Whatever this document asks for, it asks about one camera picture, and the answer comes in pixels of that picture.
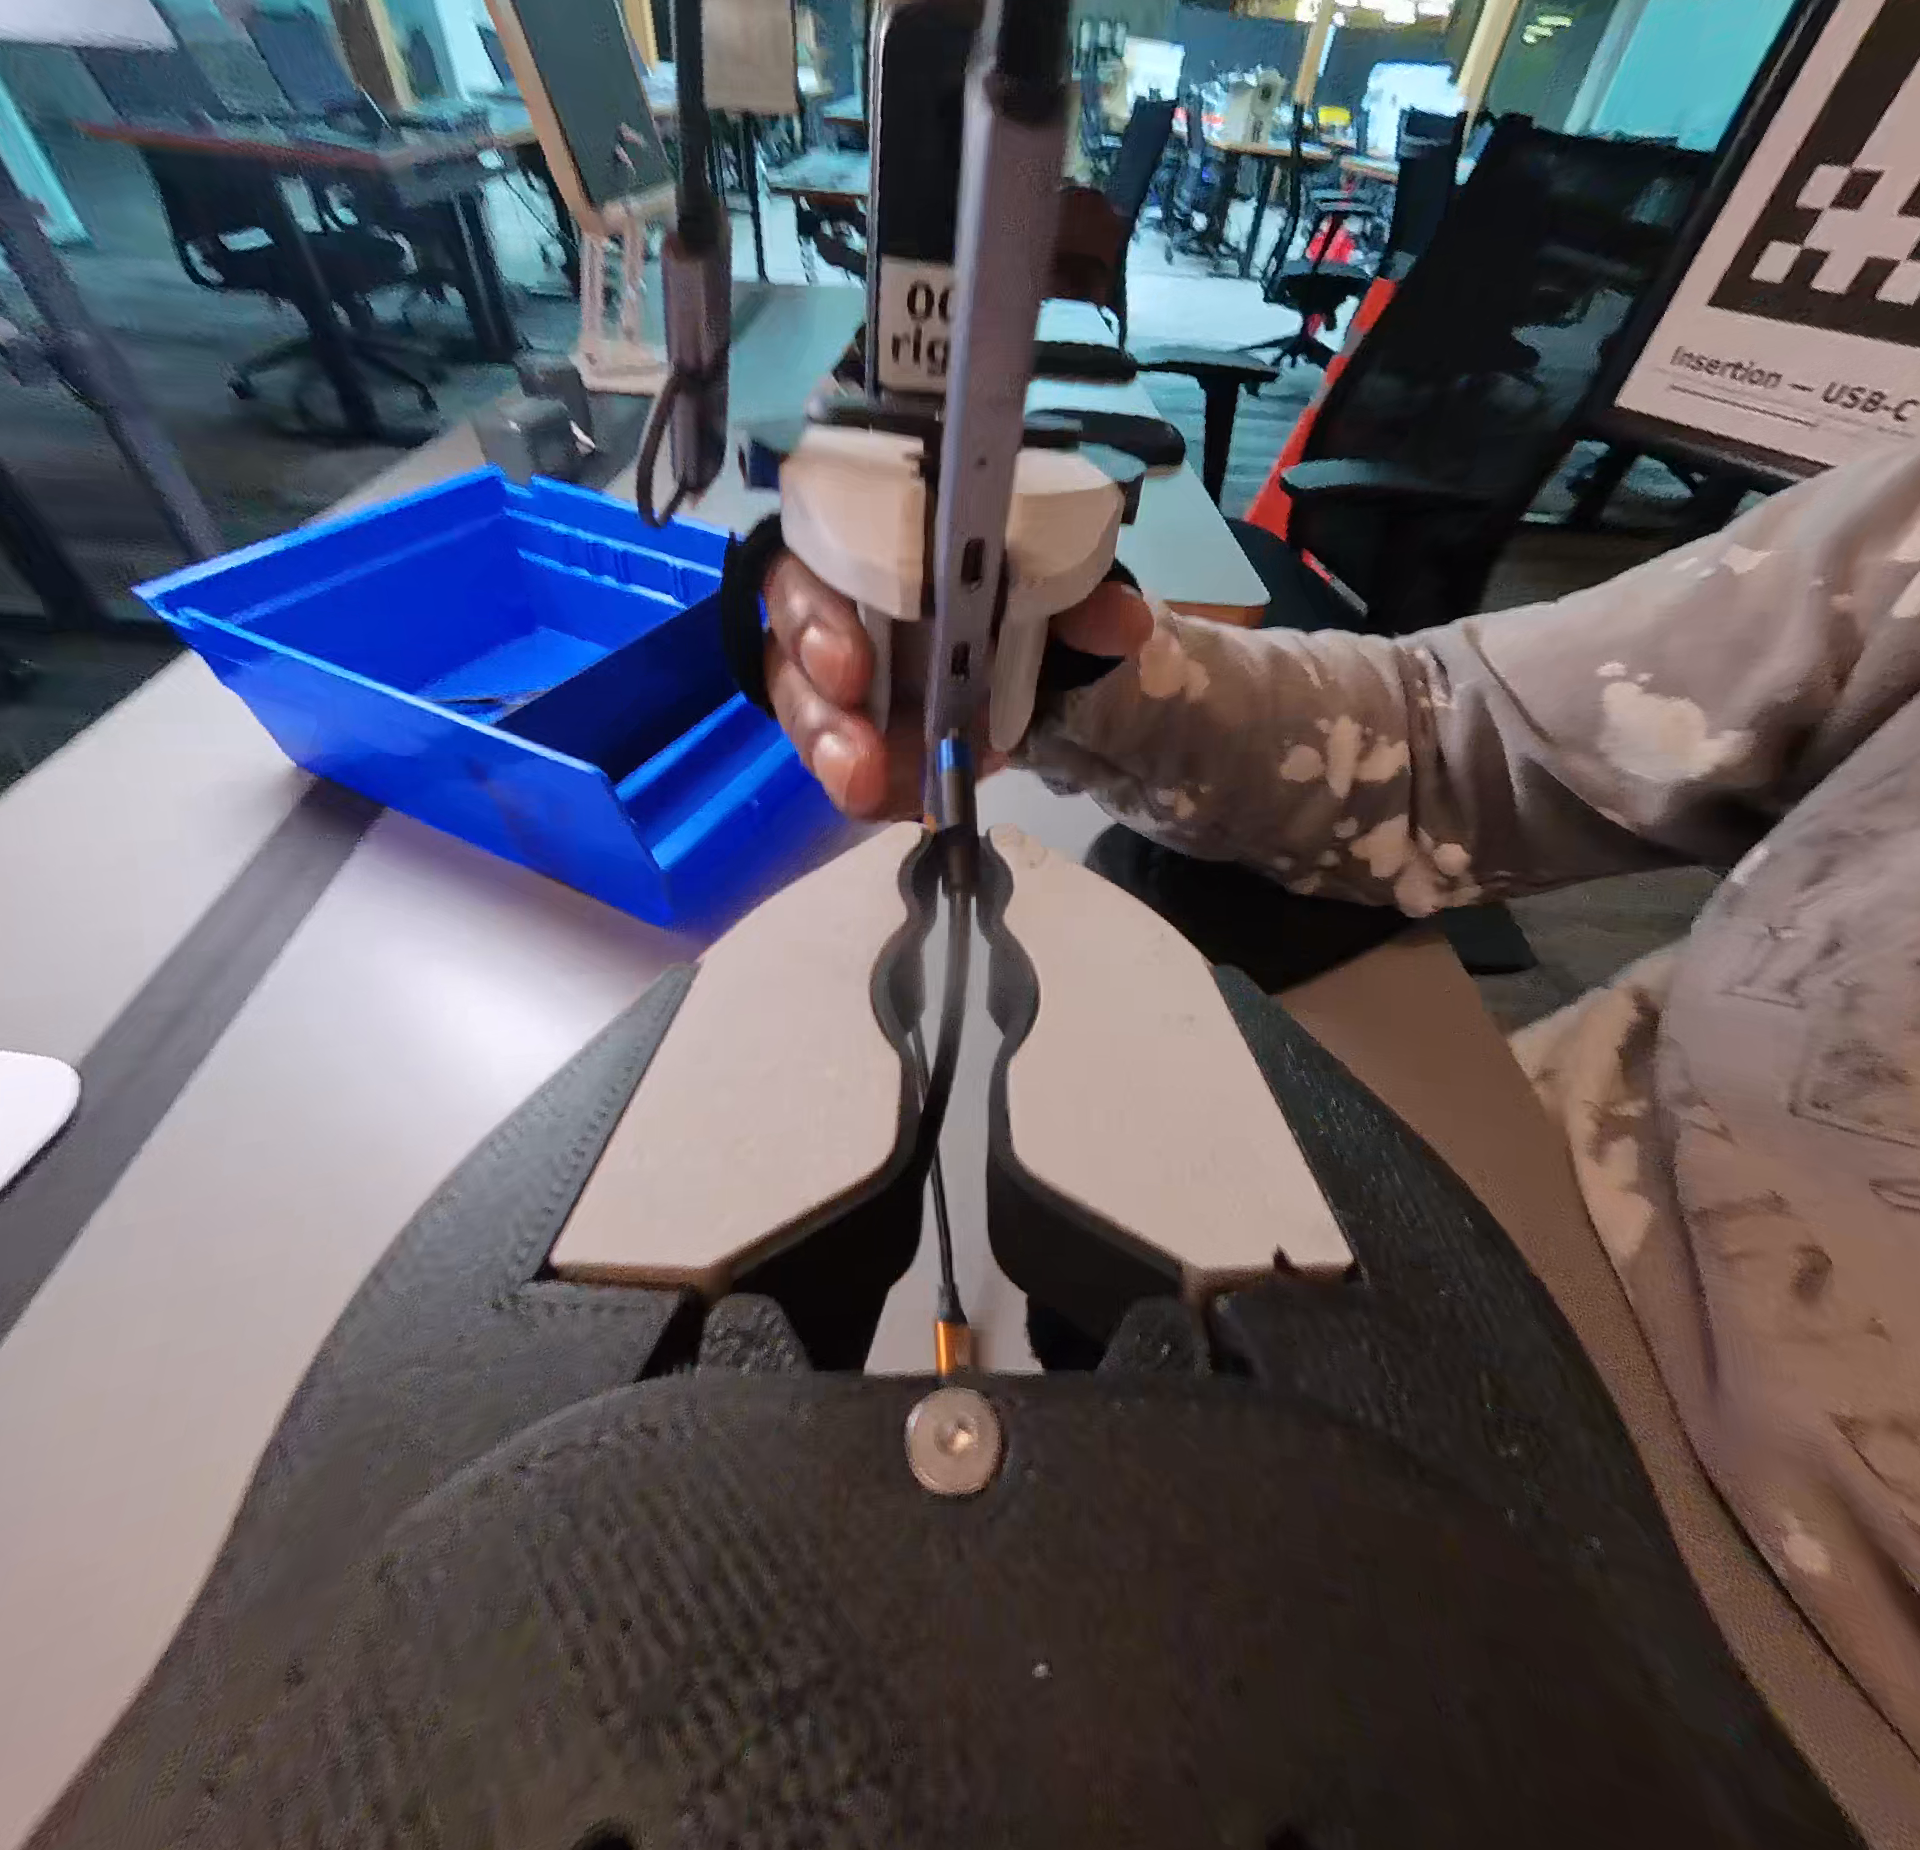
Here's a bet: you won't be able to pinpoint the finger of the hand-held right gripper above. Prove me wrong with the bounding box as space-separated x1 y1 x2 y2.
986 445 1129 754
776 432 930 750

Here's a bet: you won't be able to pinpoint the framed black-white tag sign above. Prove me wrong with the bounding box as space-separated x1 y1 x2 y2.
1582 0 1920 493

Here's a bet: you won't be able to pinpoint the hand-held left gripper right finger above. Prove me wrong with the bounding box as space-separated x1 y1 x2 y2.
981 826 1356 1375

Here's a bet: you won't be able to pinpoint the black bin divider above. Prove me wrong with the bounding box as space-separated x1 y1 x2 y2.
509 589 738 810

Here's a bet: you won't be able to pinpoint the black mesh office chair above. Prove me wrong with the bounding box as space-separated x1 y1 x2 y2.
1274 110 1711 638

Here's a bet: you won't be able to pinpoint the grey metal box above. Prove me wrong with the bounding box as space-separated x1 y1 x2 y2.
475 356 602 487

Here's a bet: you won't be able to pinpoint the black panel on wooden board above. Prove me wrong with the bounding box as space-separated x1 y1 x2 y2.
456 0 680 381

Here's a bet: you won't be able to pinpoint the grey usb hub black cable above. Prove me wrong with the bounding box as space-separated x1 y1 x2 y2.
635 0 1085 794

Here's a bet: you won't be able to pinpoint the black usb-c cable orange plugs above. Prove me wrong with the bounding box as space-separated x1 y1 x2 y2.
899 735 984 1384

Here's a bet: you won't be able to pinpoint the person's arm in splattered sleeve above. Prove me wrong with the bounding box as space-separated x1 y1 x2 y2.
1505 740 1920 1761

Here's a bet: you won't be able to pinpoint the wooden-edged desk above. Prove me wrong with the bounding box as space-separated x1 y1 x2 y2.
82 110 528 427

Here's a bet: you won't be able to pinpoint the black mesh cushion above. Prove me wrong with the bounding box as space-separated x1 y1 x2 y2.
1085 821 1540 990

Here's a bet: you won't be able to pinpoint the blue plastic bin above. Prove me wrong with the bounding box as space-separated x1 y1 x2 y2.
131 465 850 929

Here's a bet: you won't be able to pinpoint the person's right hand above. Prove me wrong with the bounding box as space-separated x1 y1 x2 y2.
756 547 1160 821

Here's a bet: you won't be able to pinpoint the person's right forearm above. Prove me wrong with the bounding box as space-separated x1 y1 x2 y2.
1023 440 1920 926

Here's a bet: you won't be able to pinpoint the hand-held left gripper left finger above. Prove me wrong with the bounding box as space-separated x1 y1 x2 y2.
547 821 930 1375

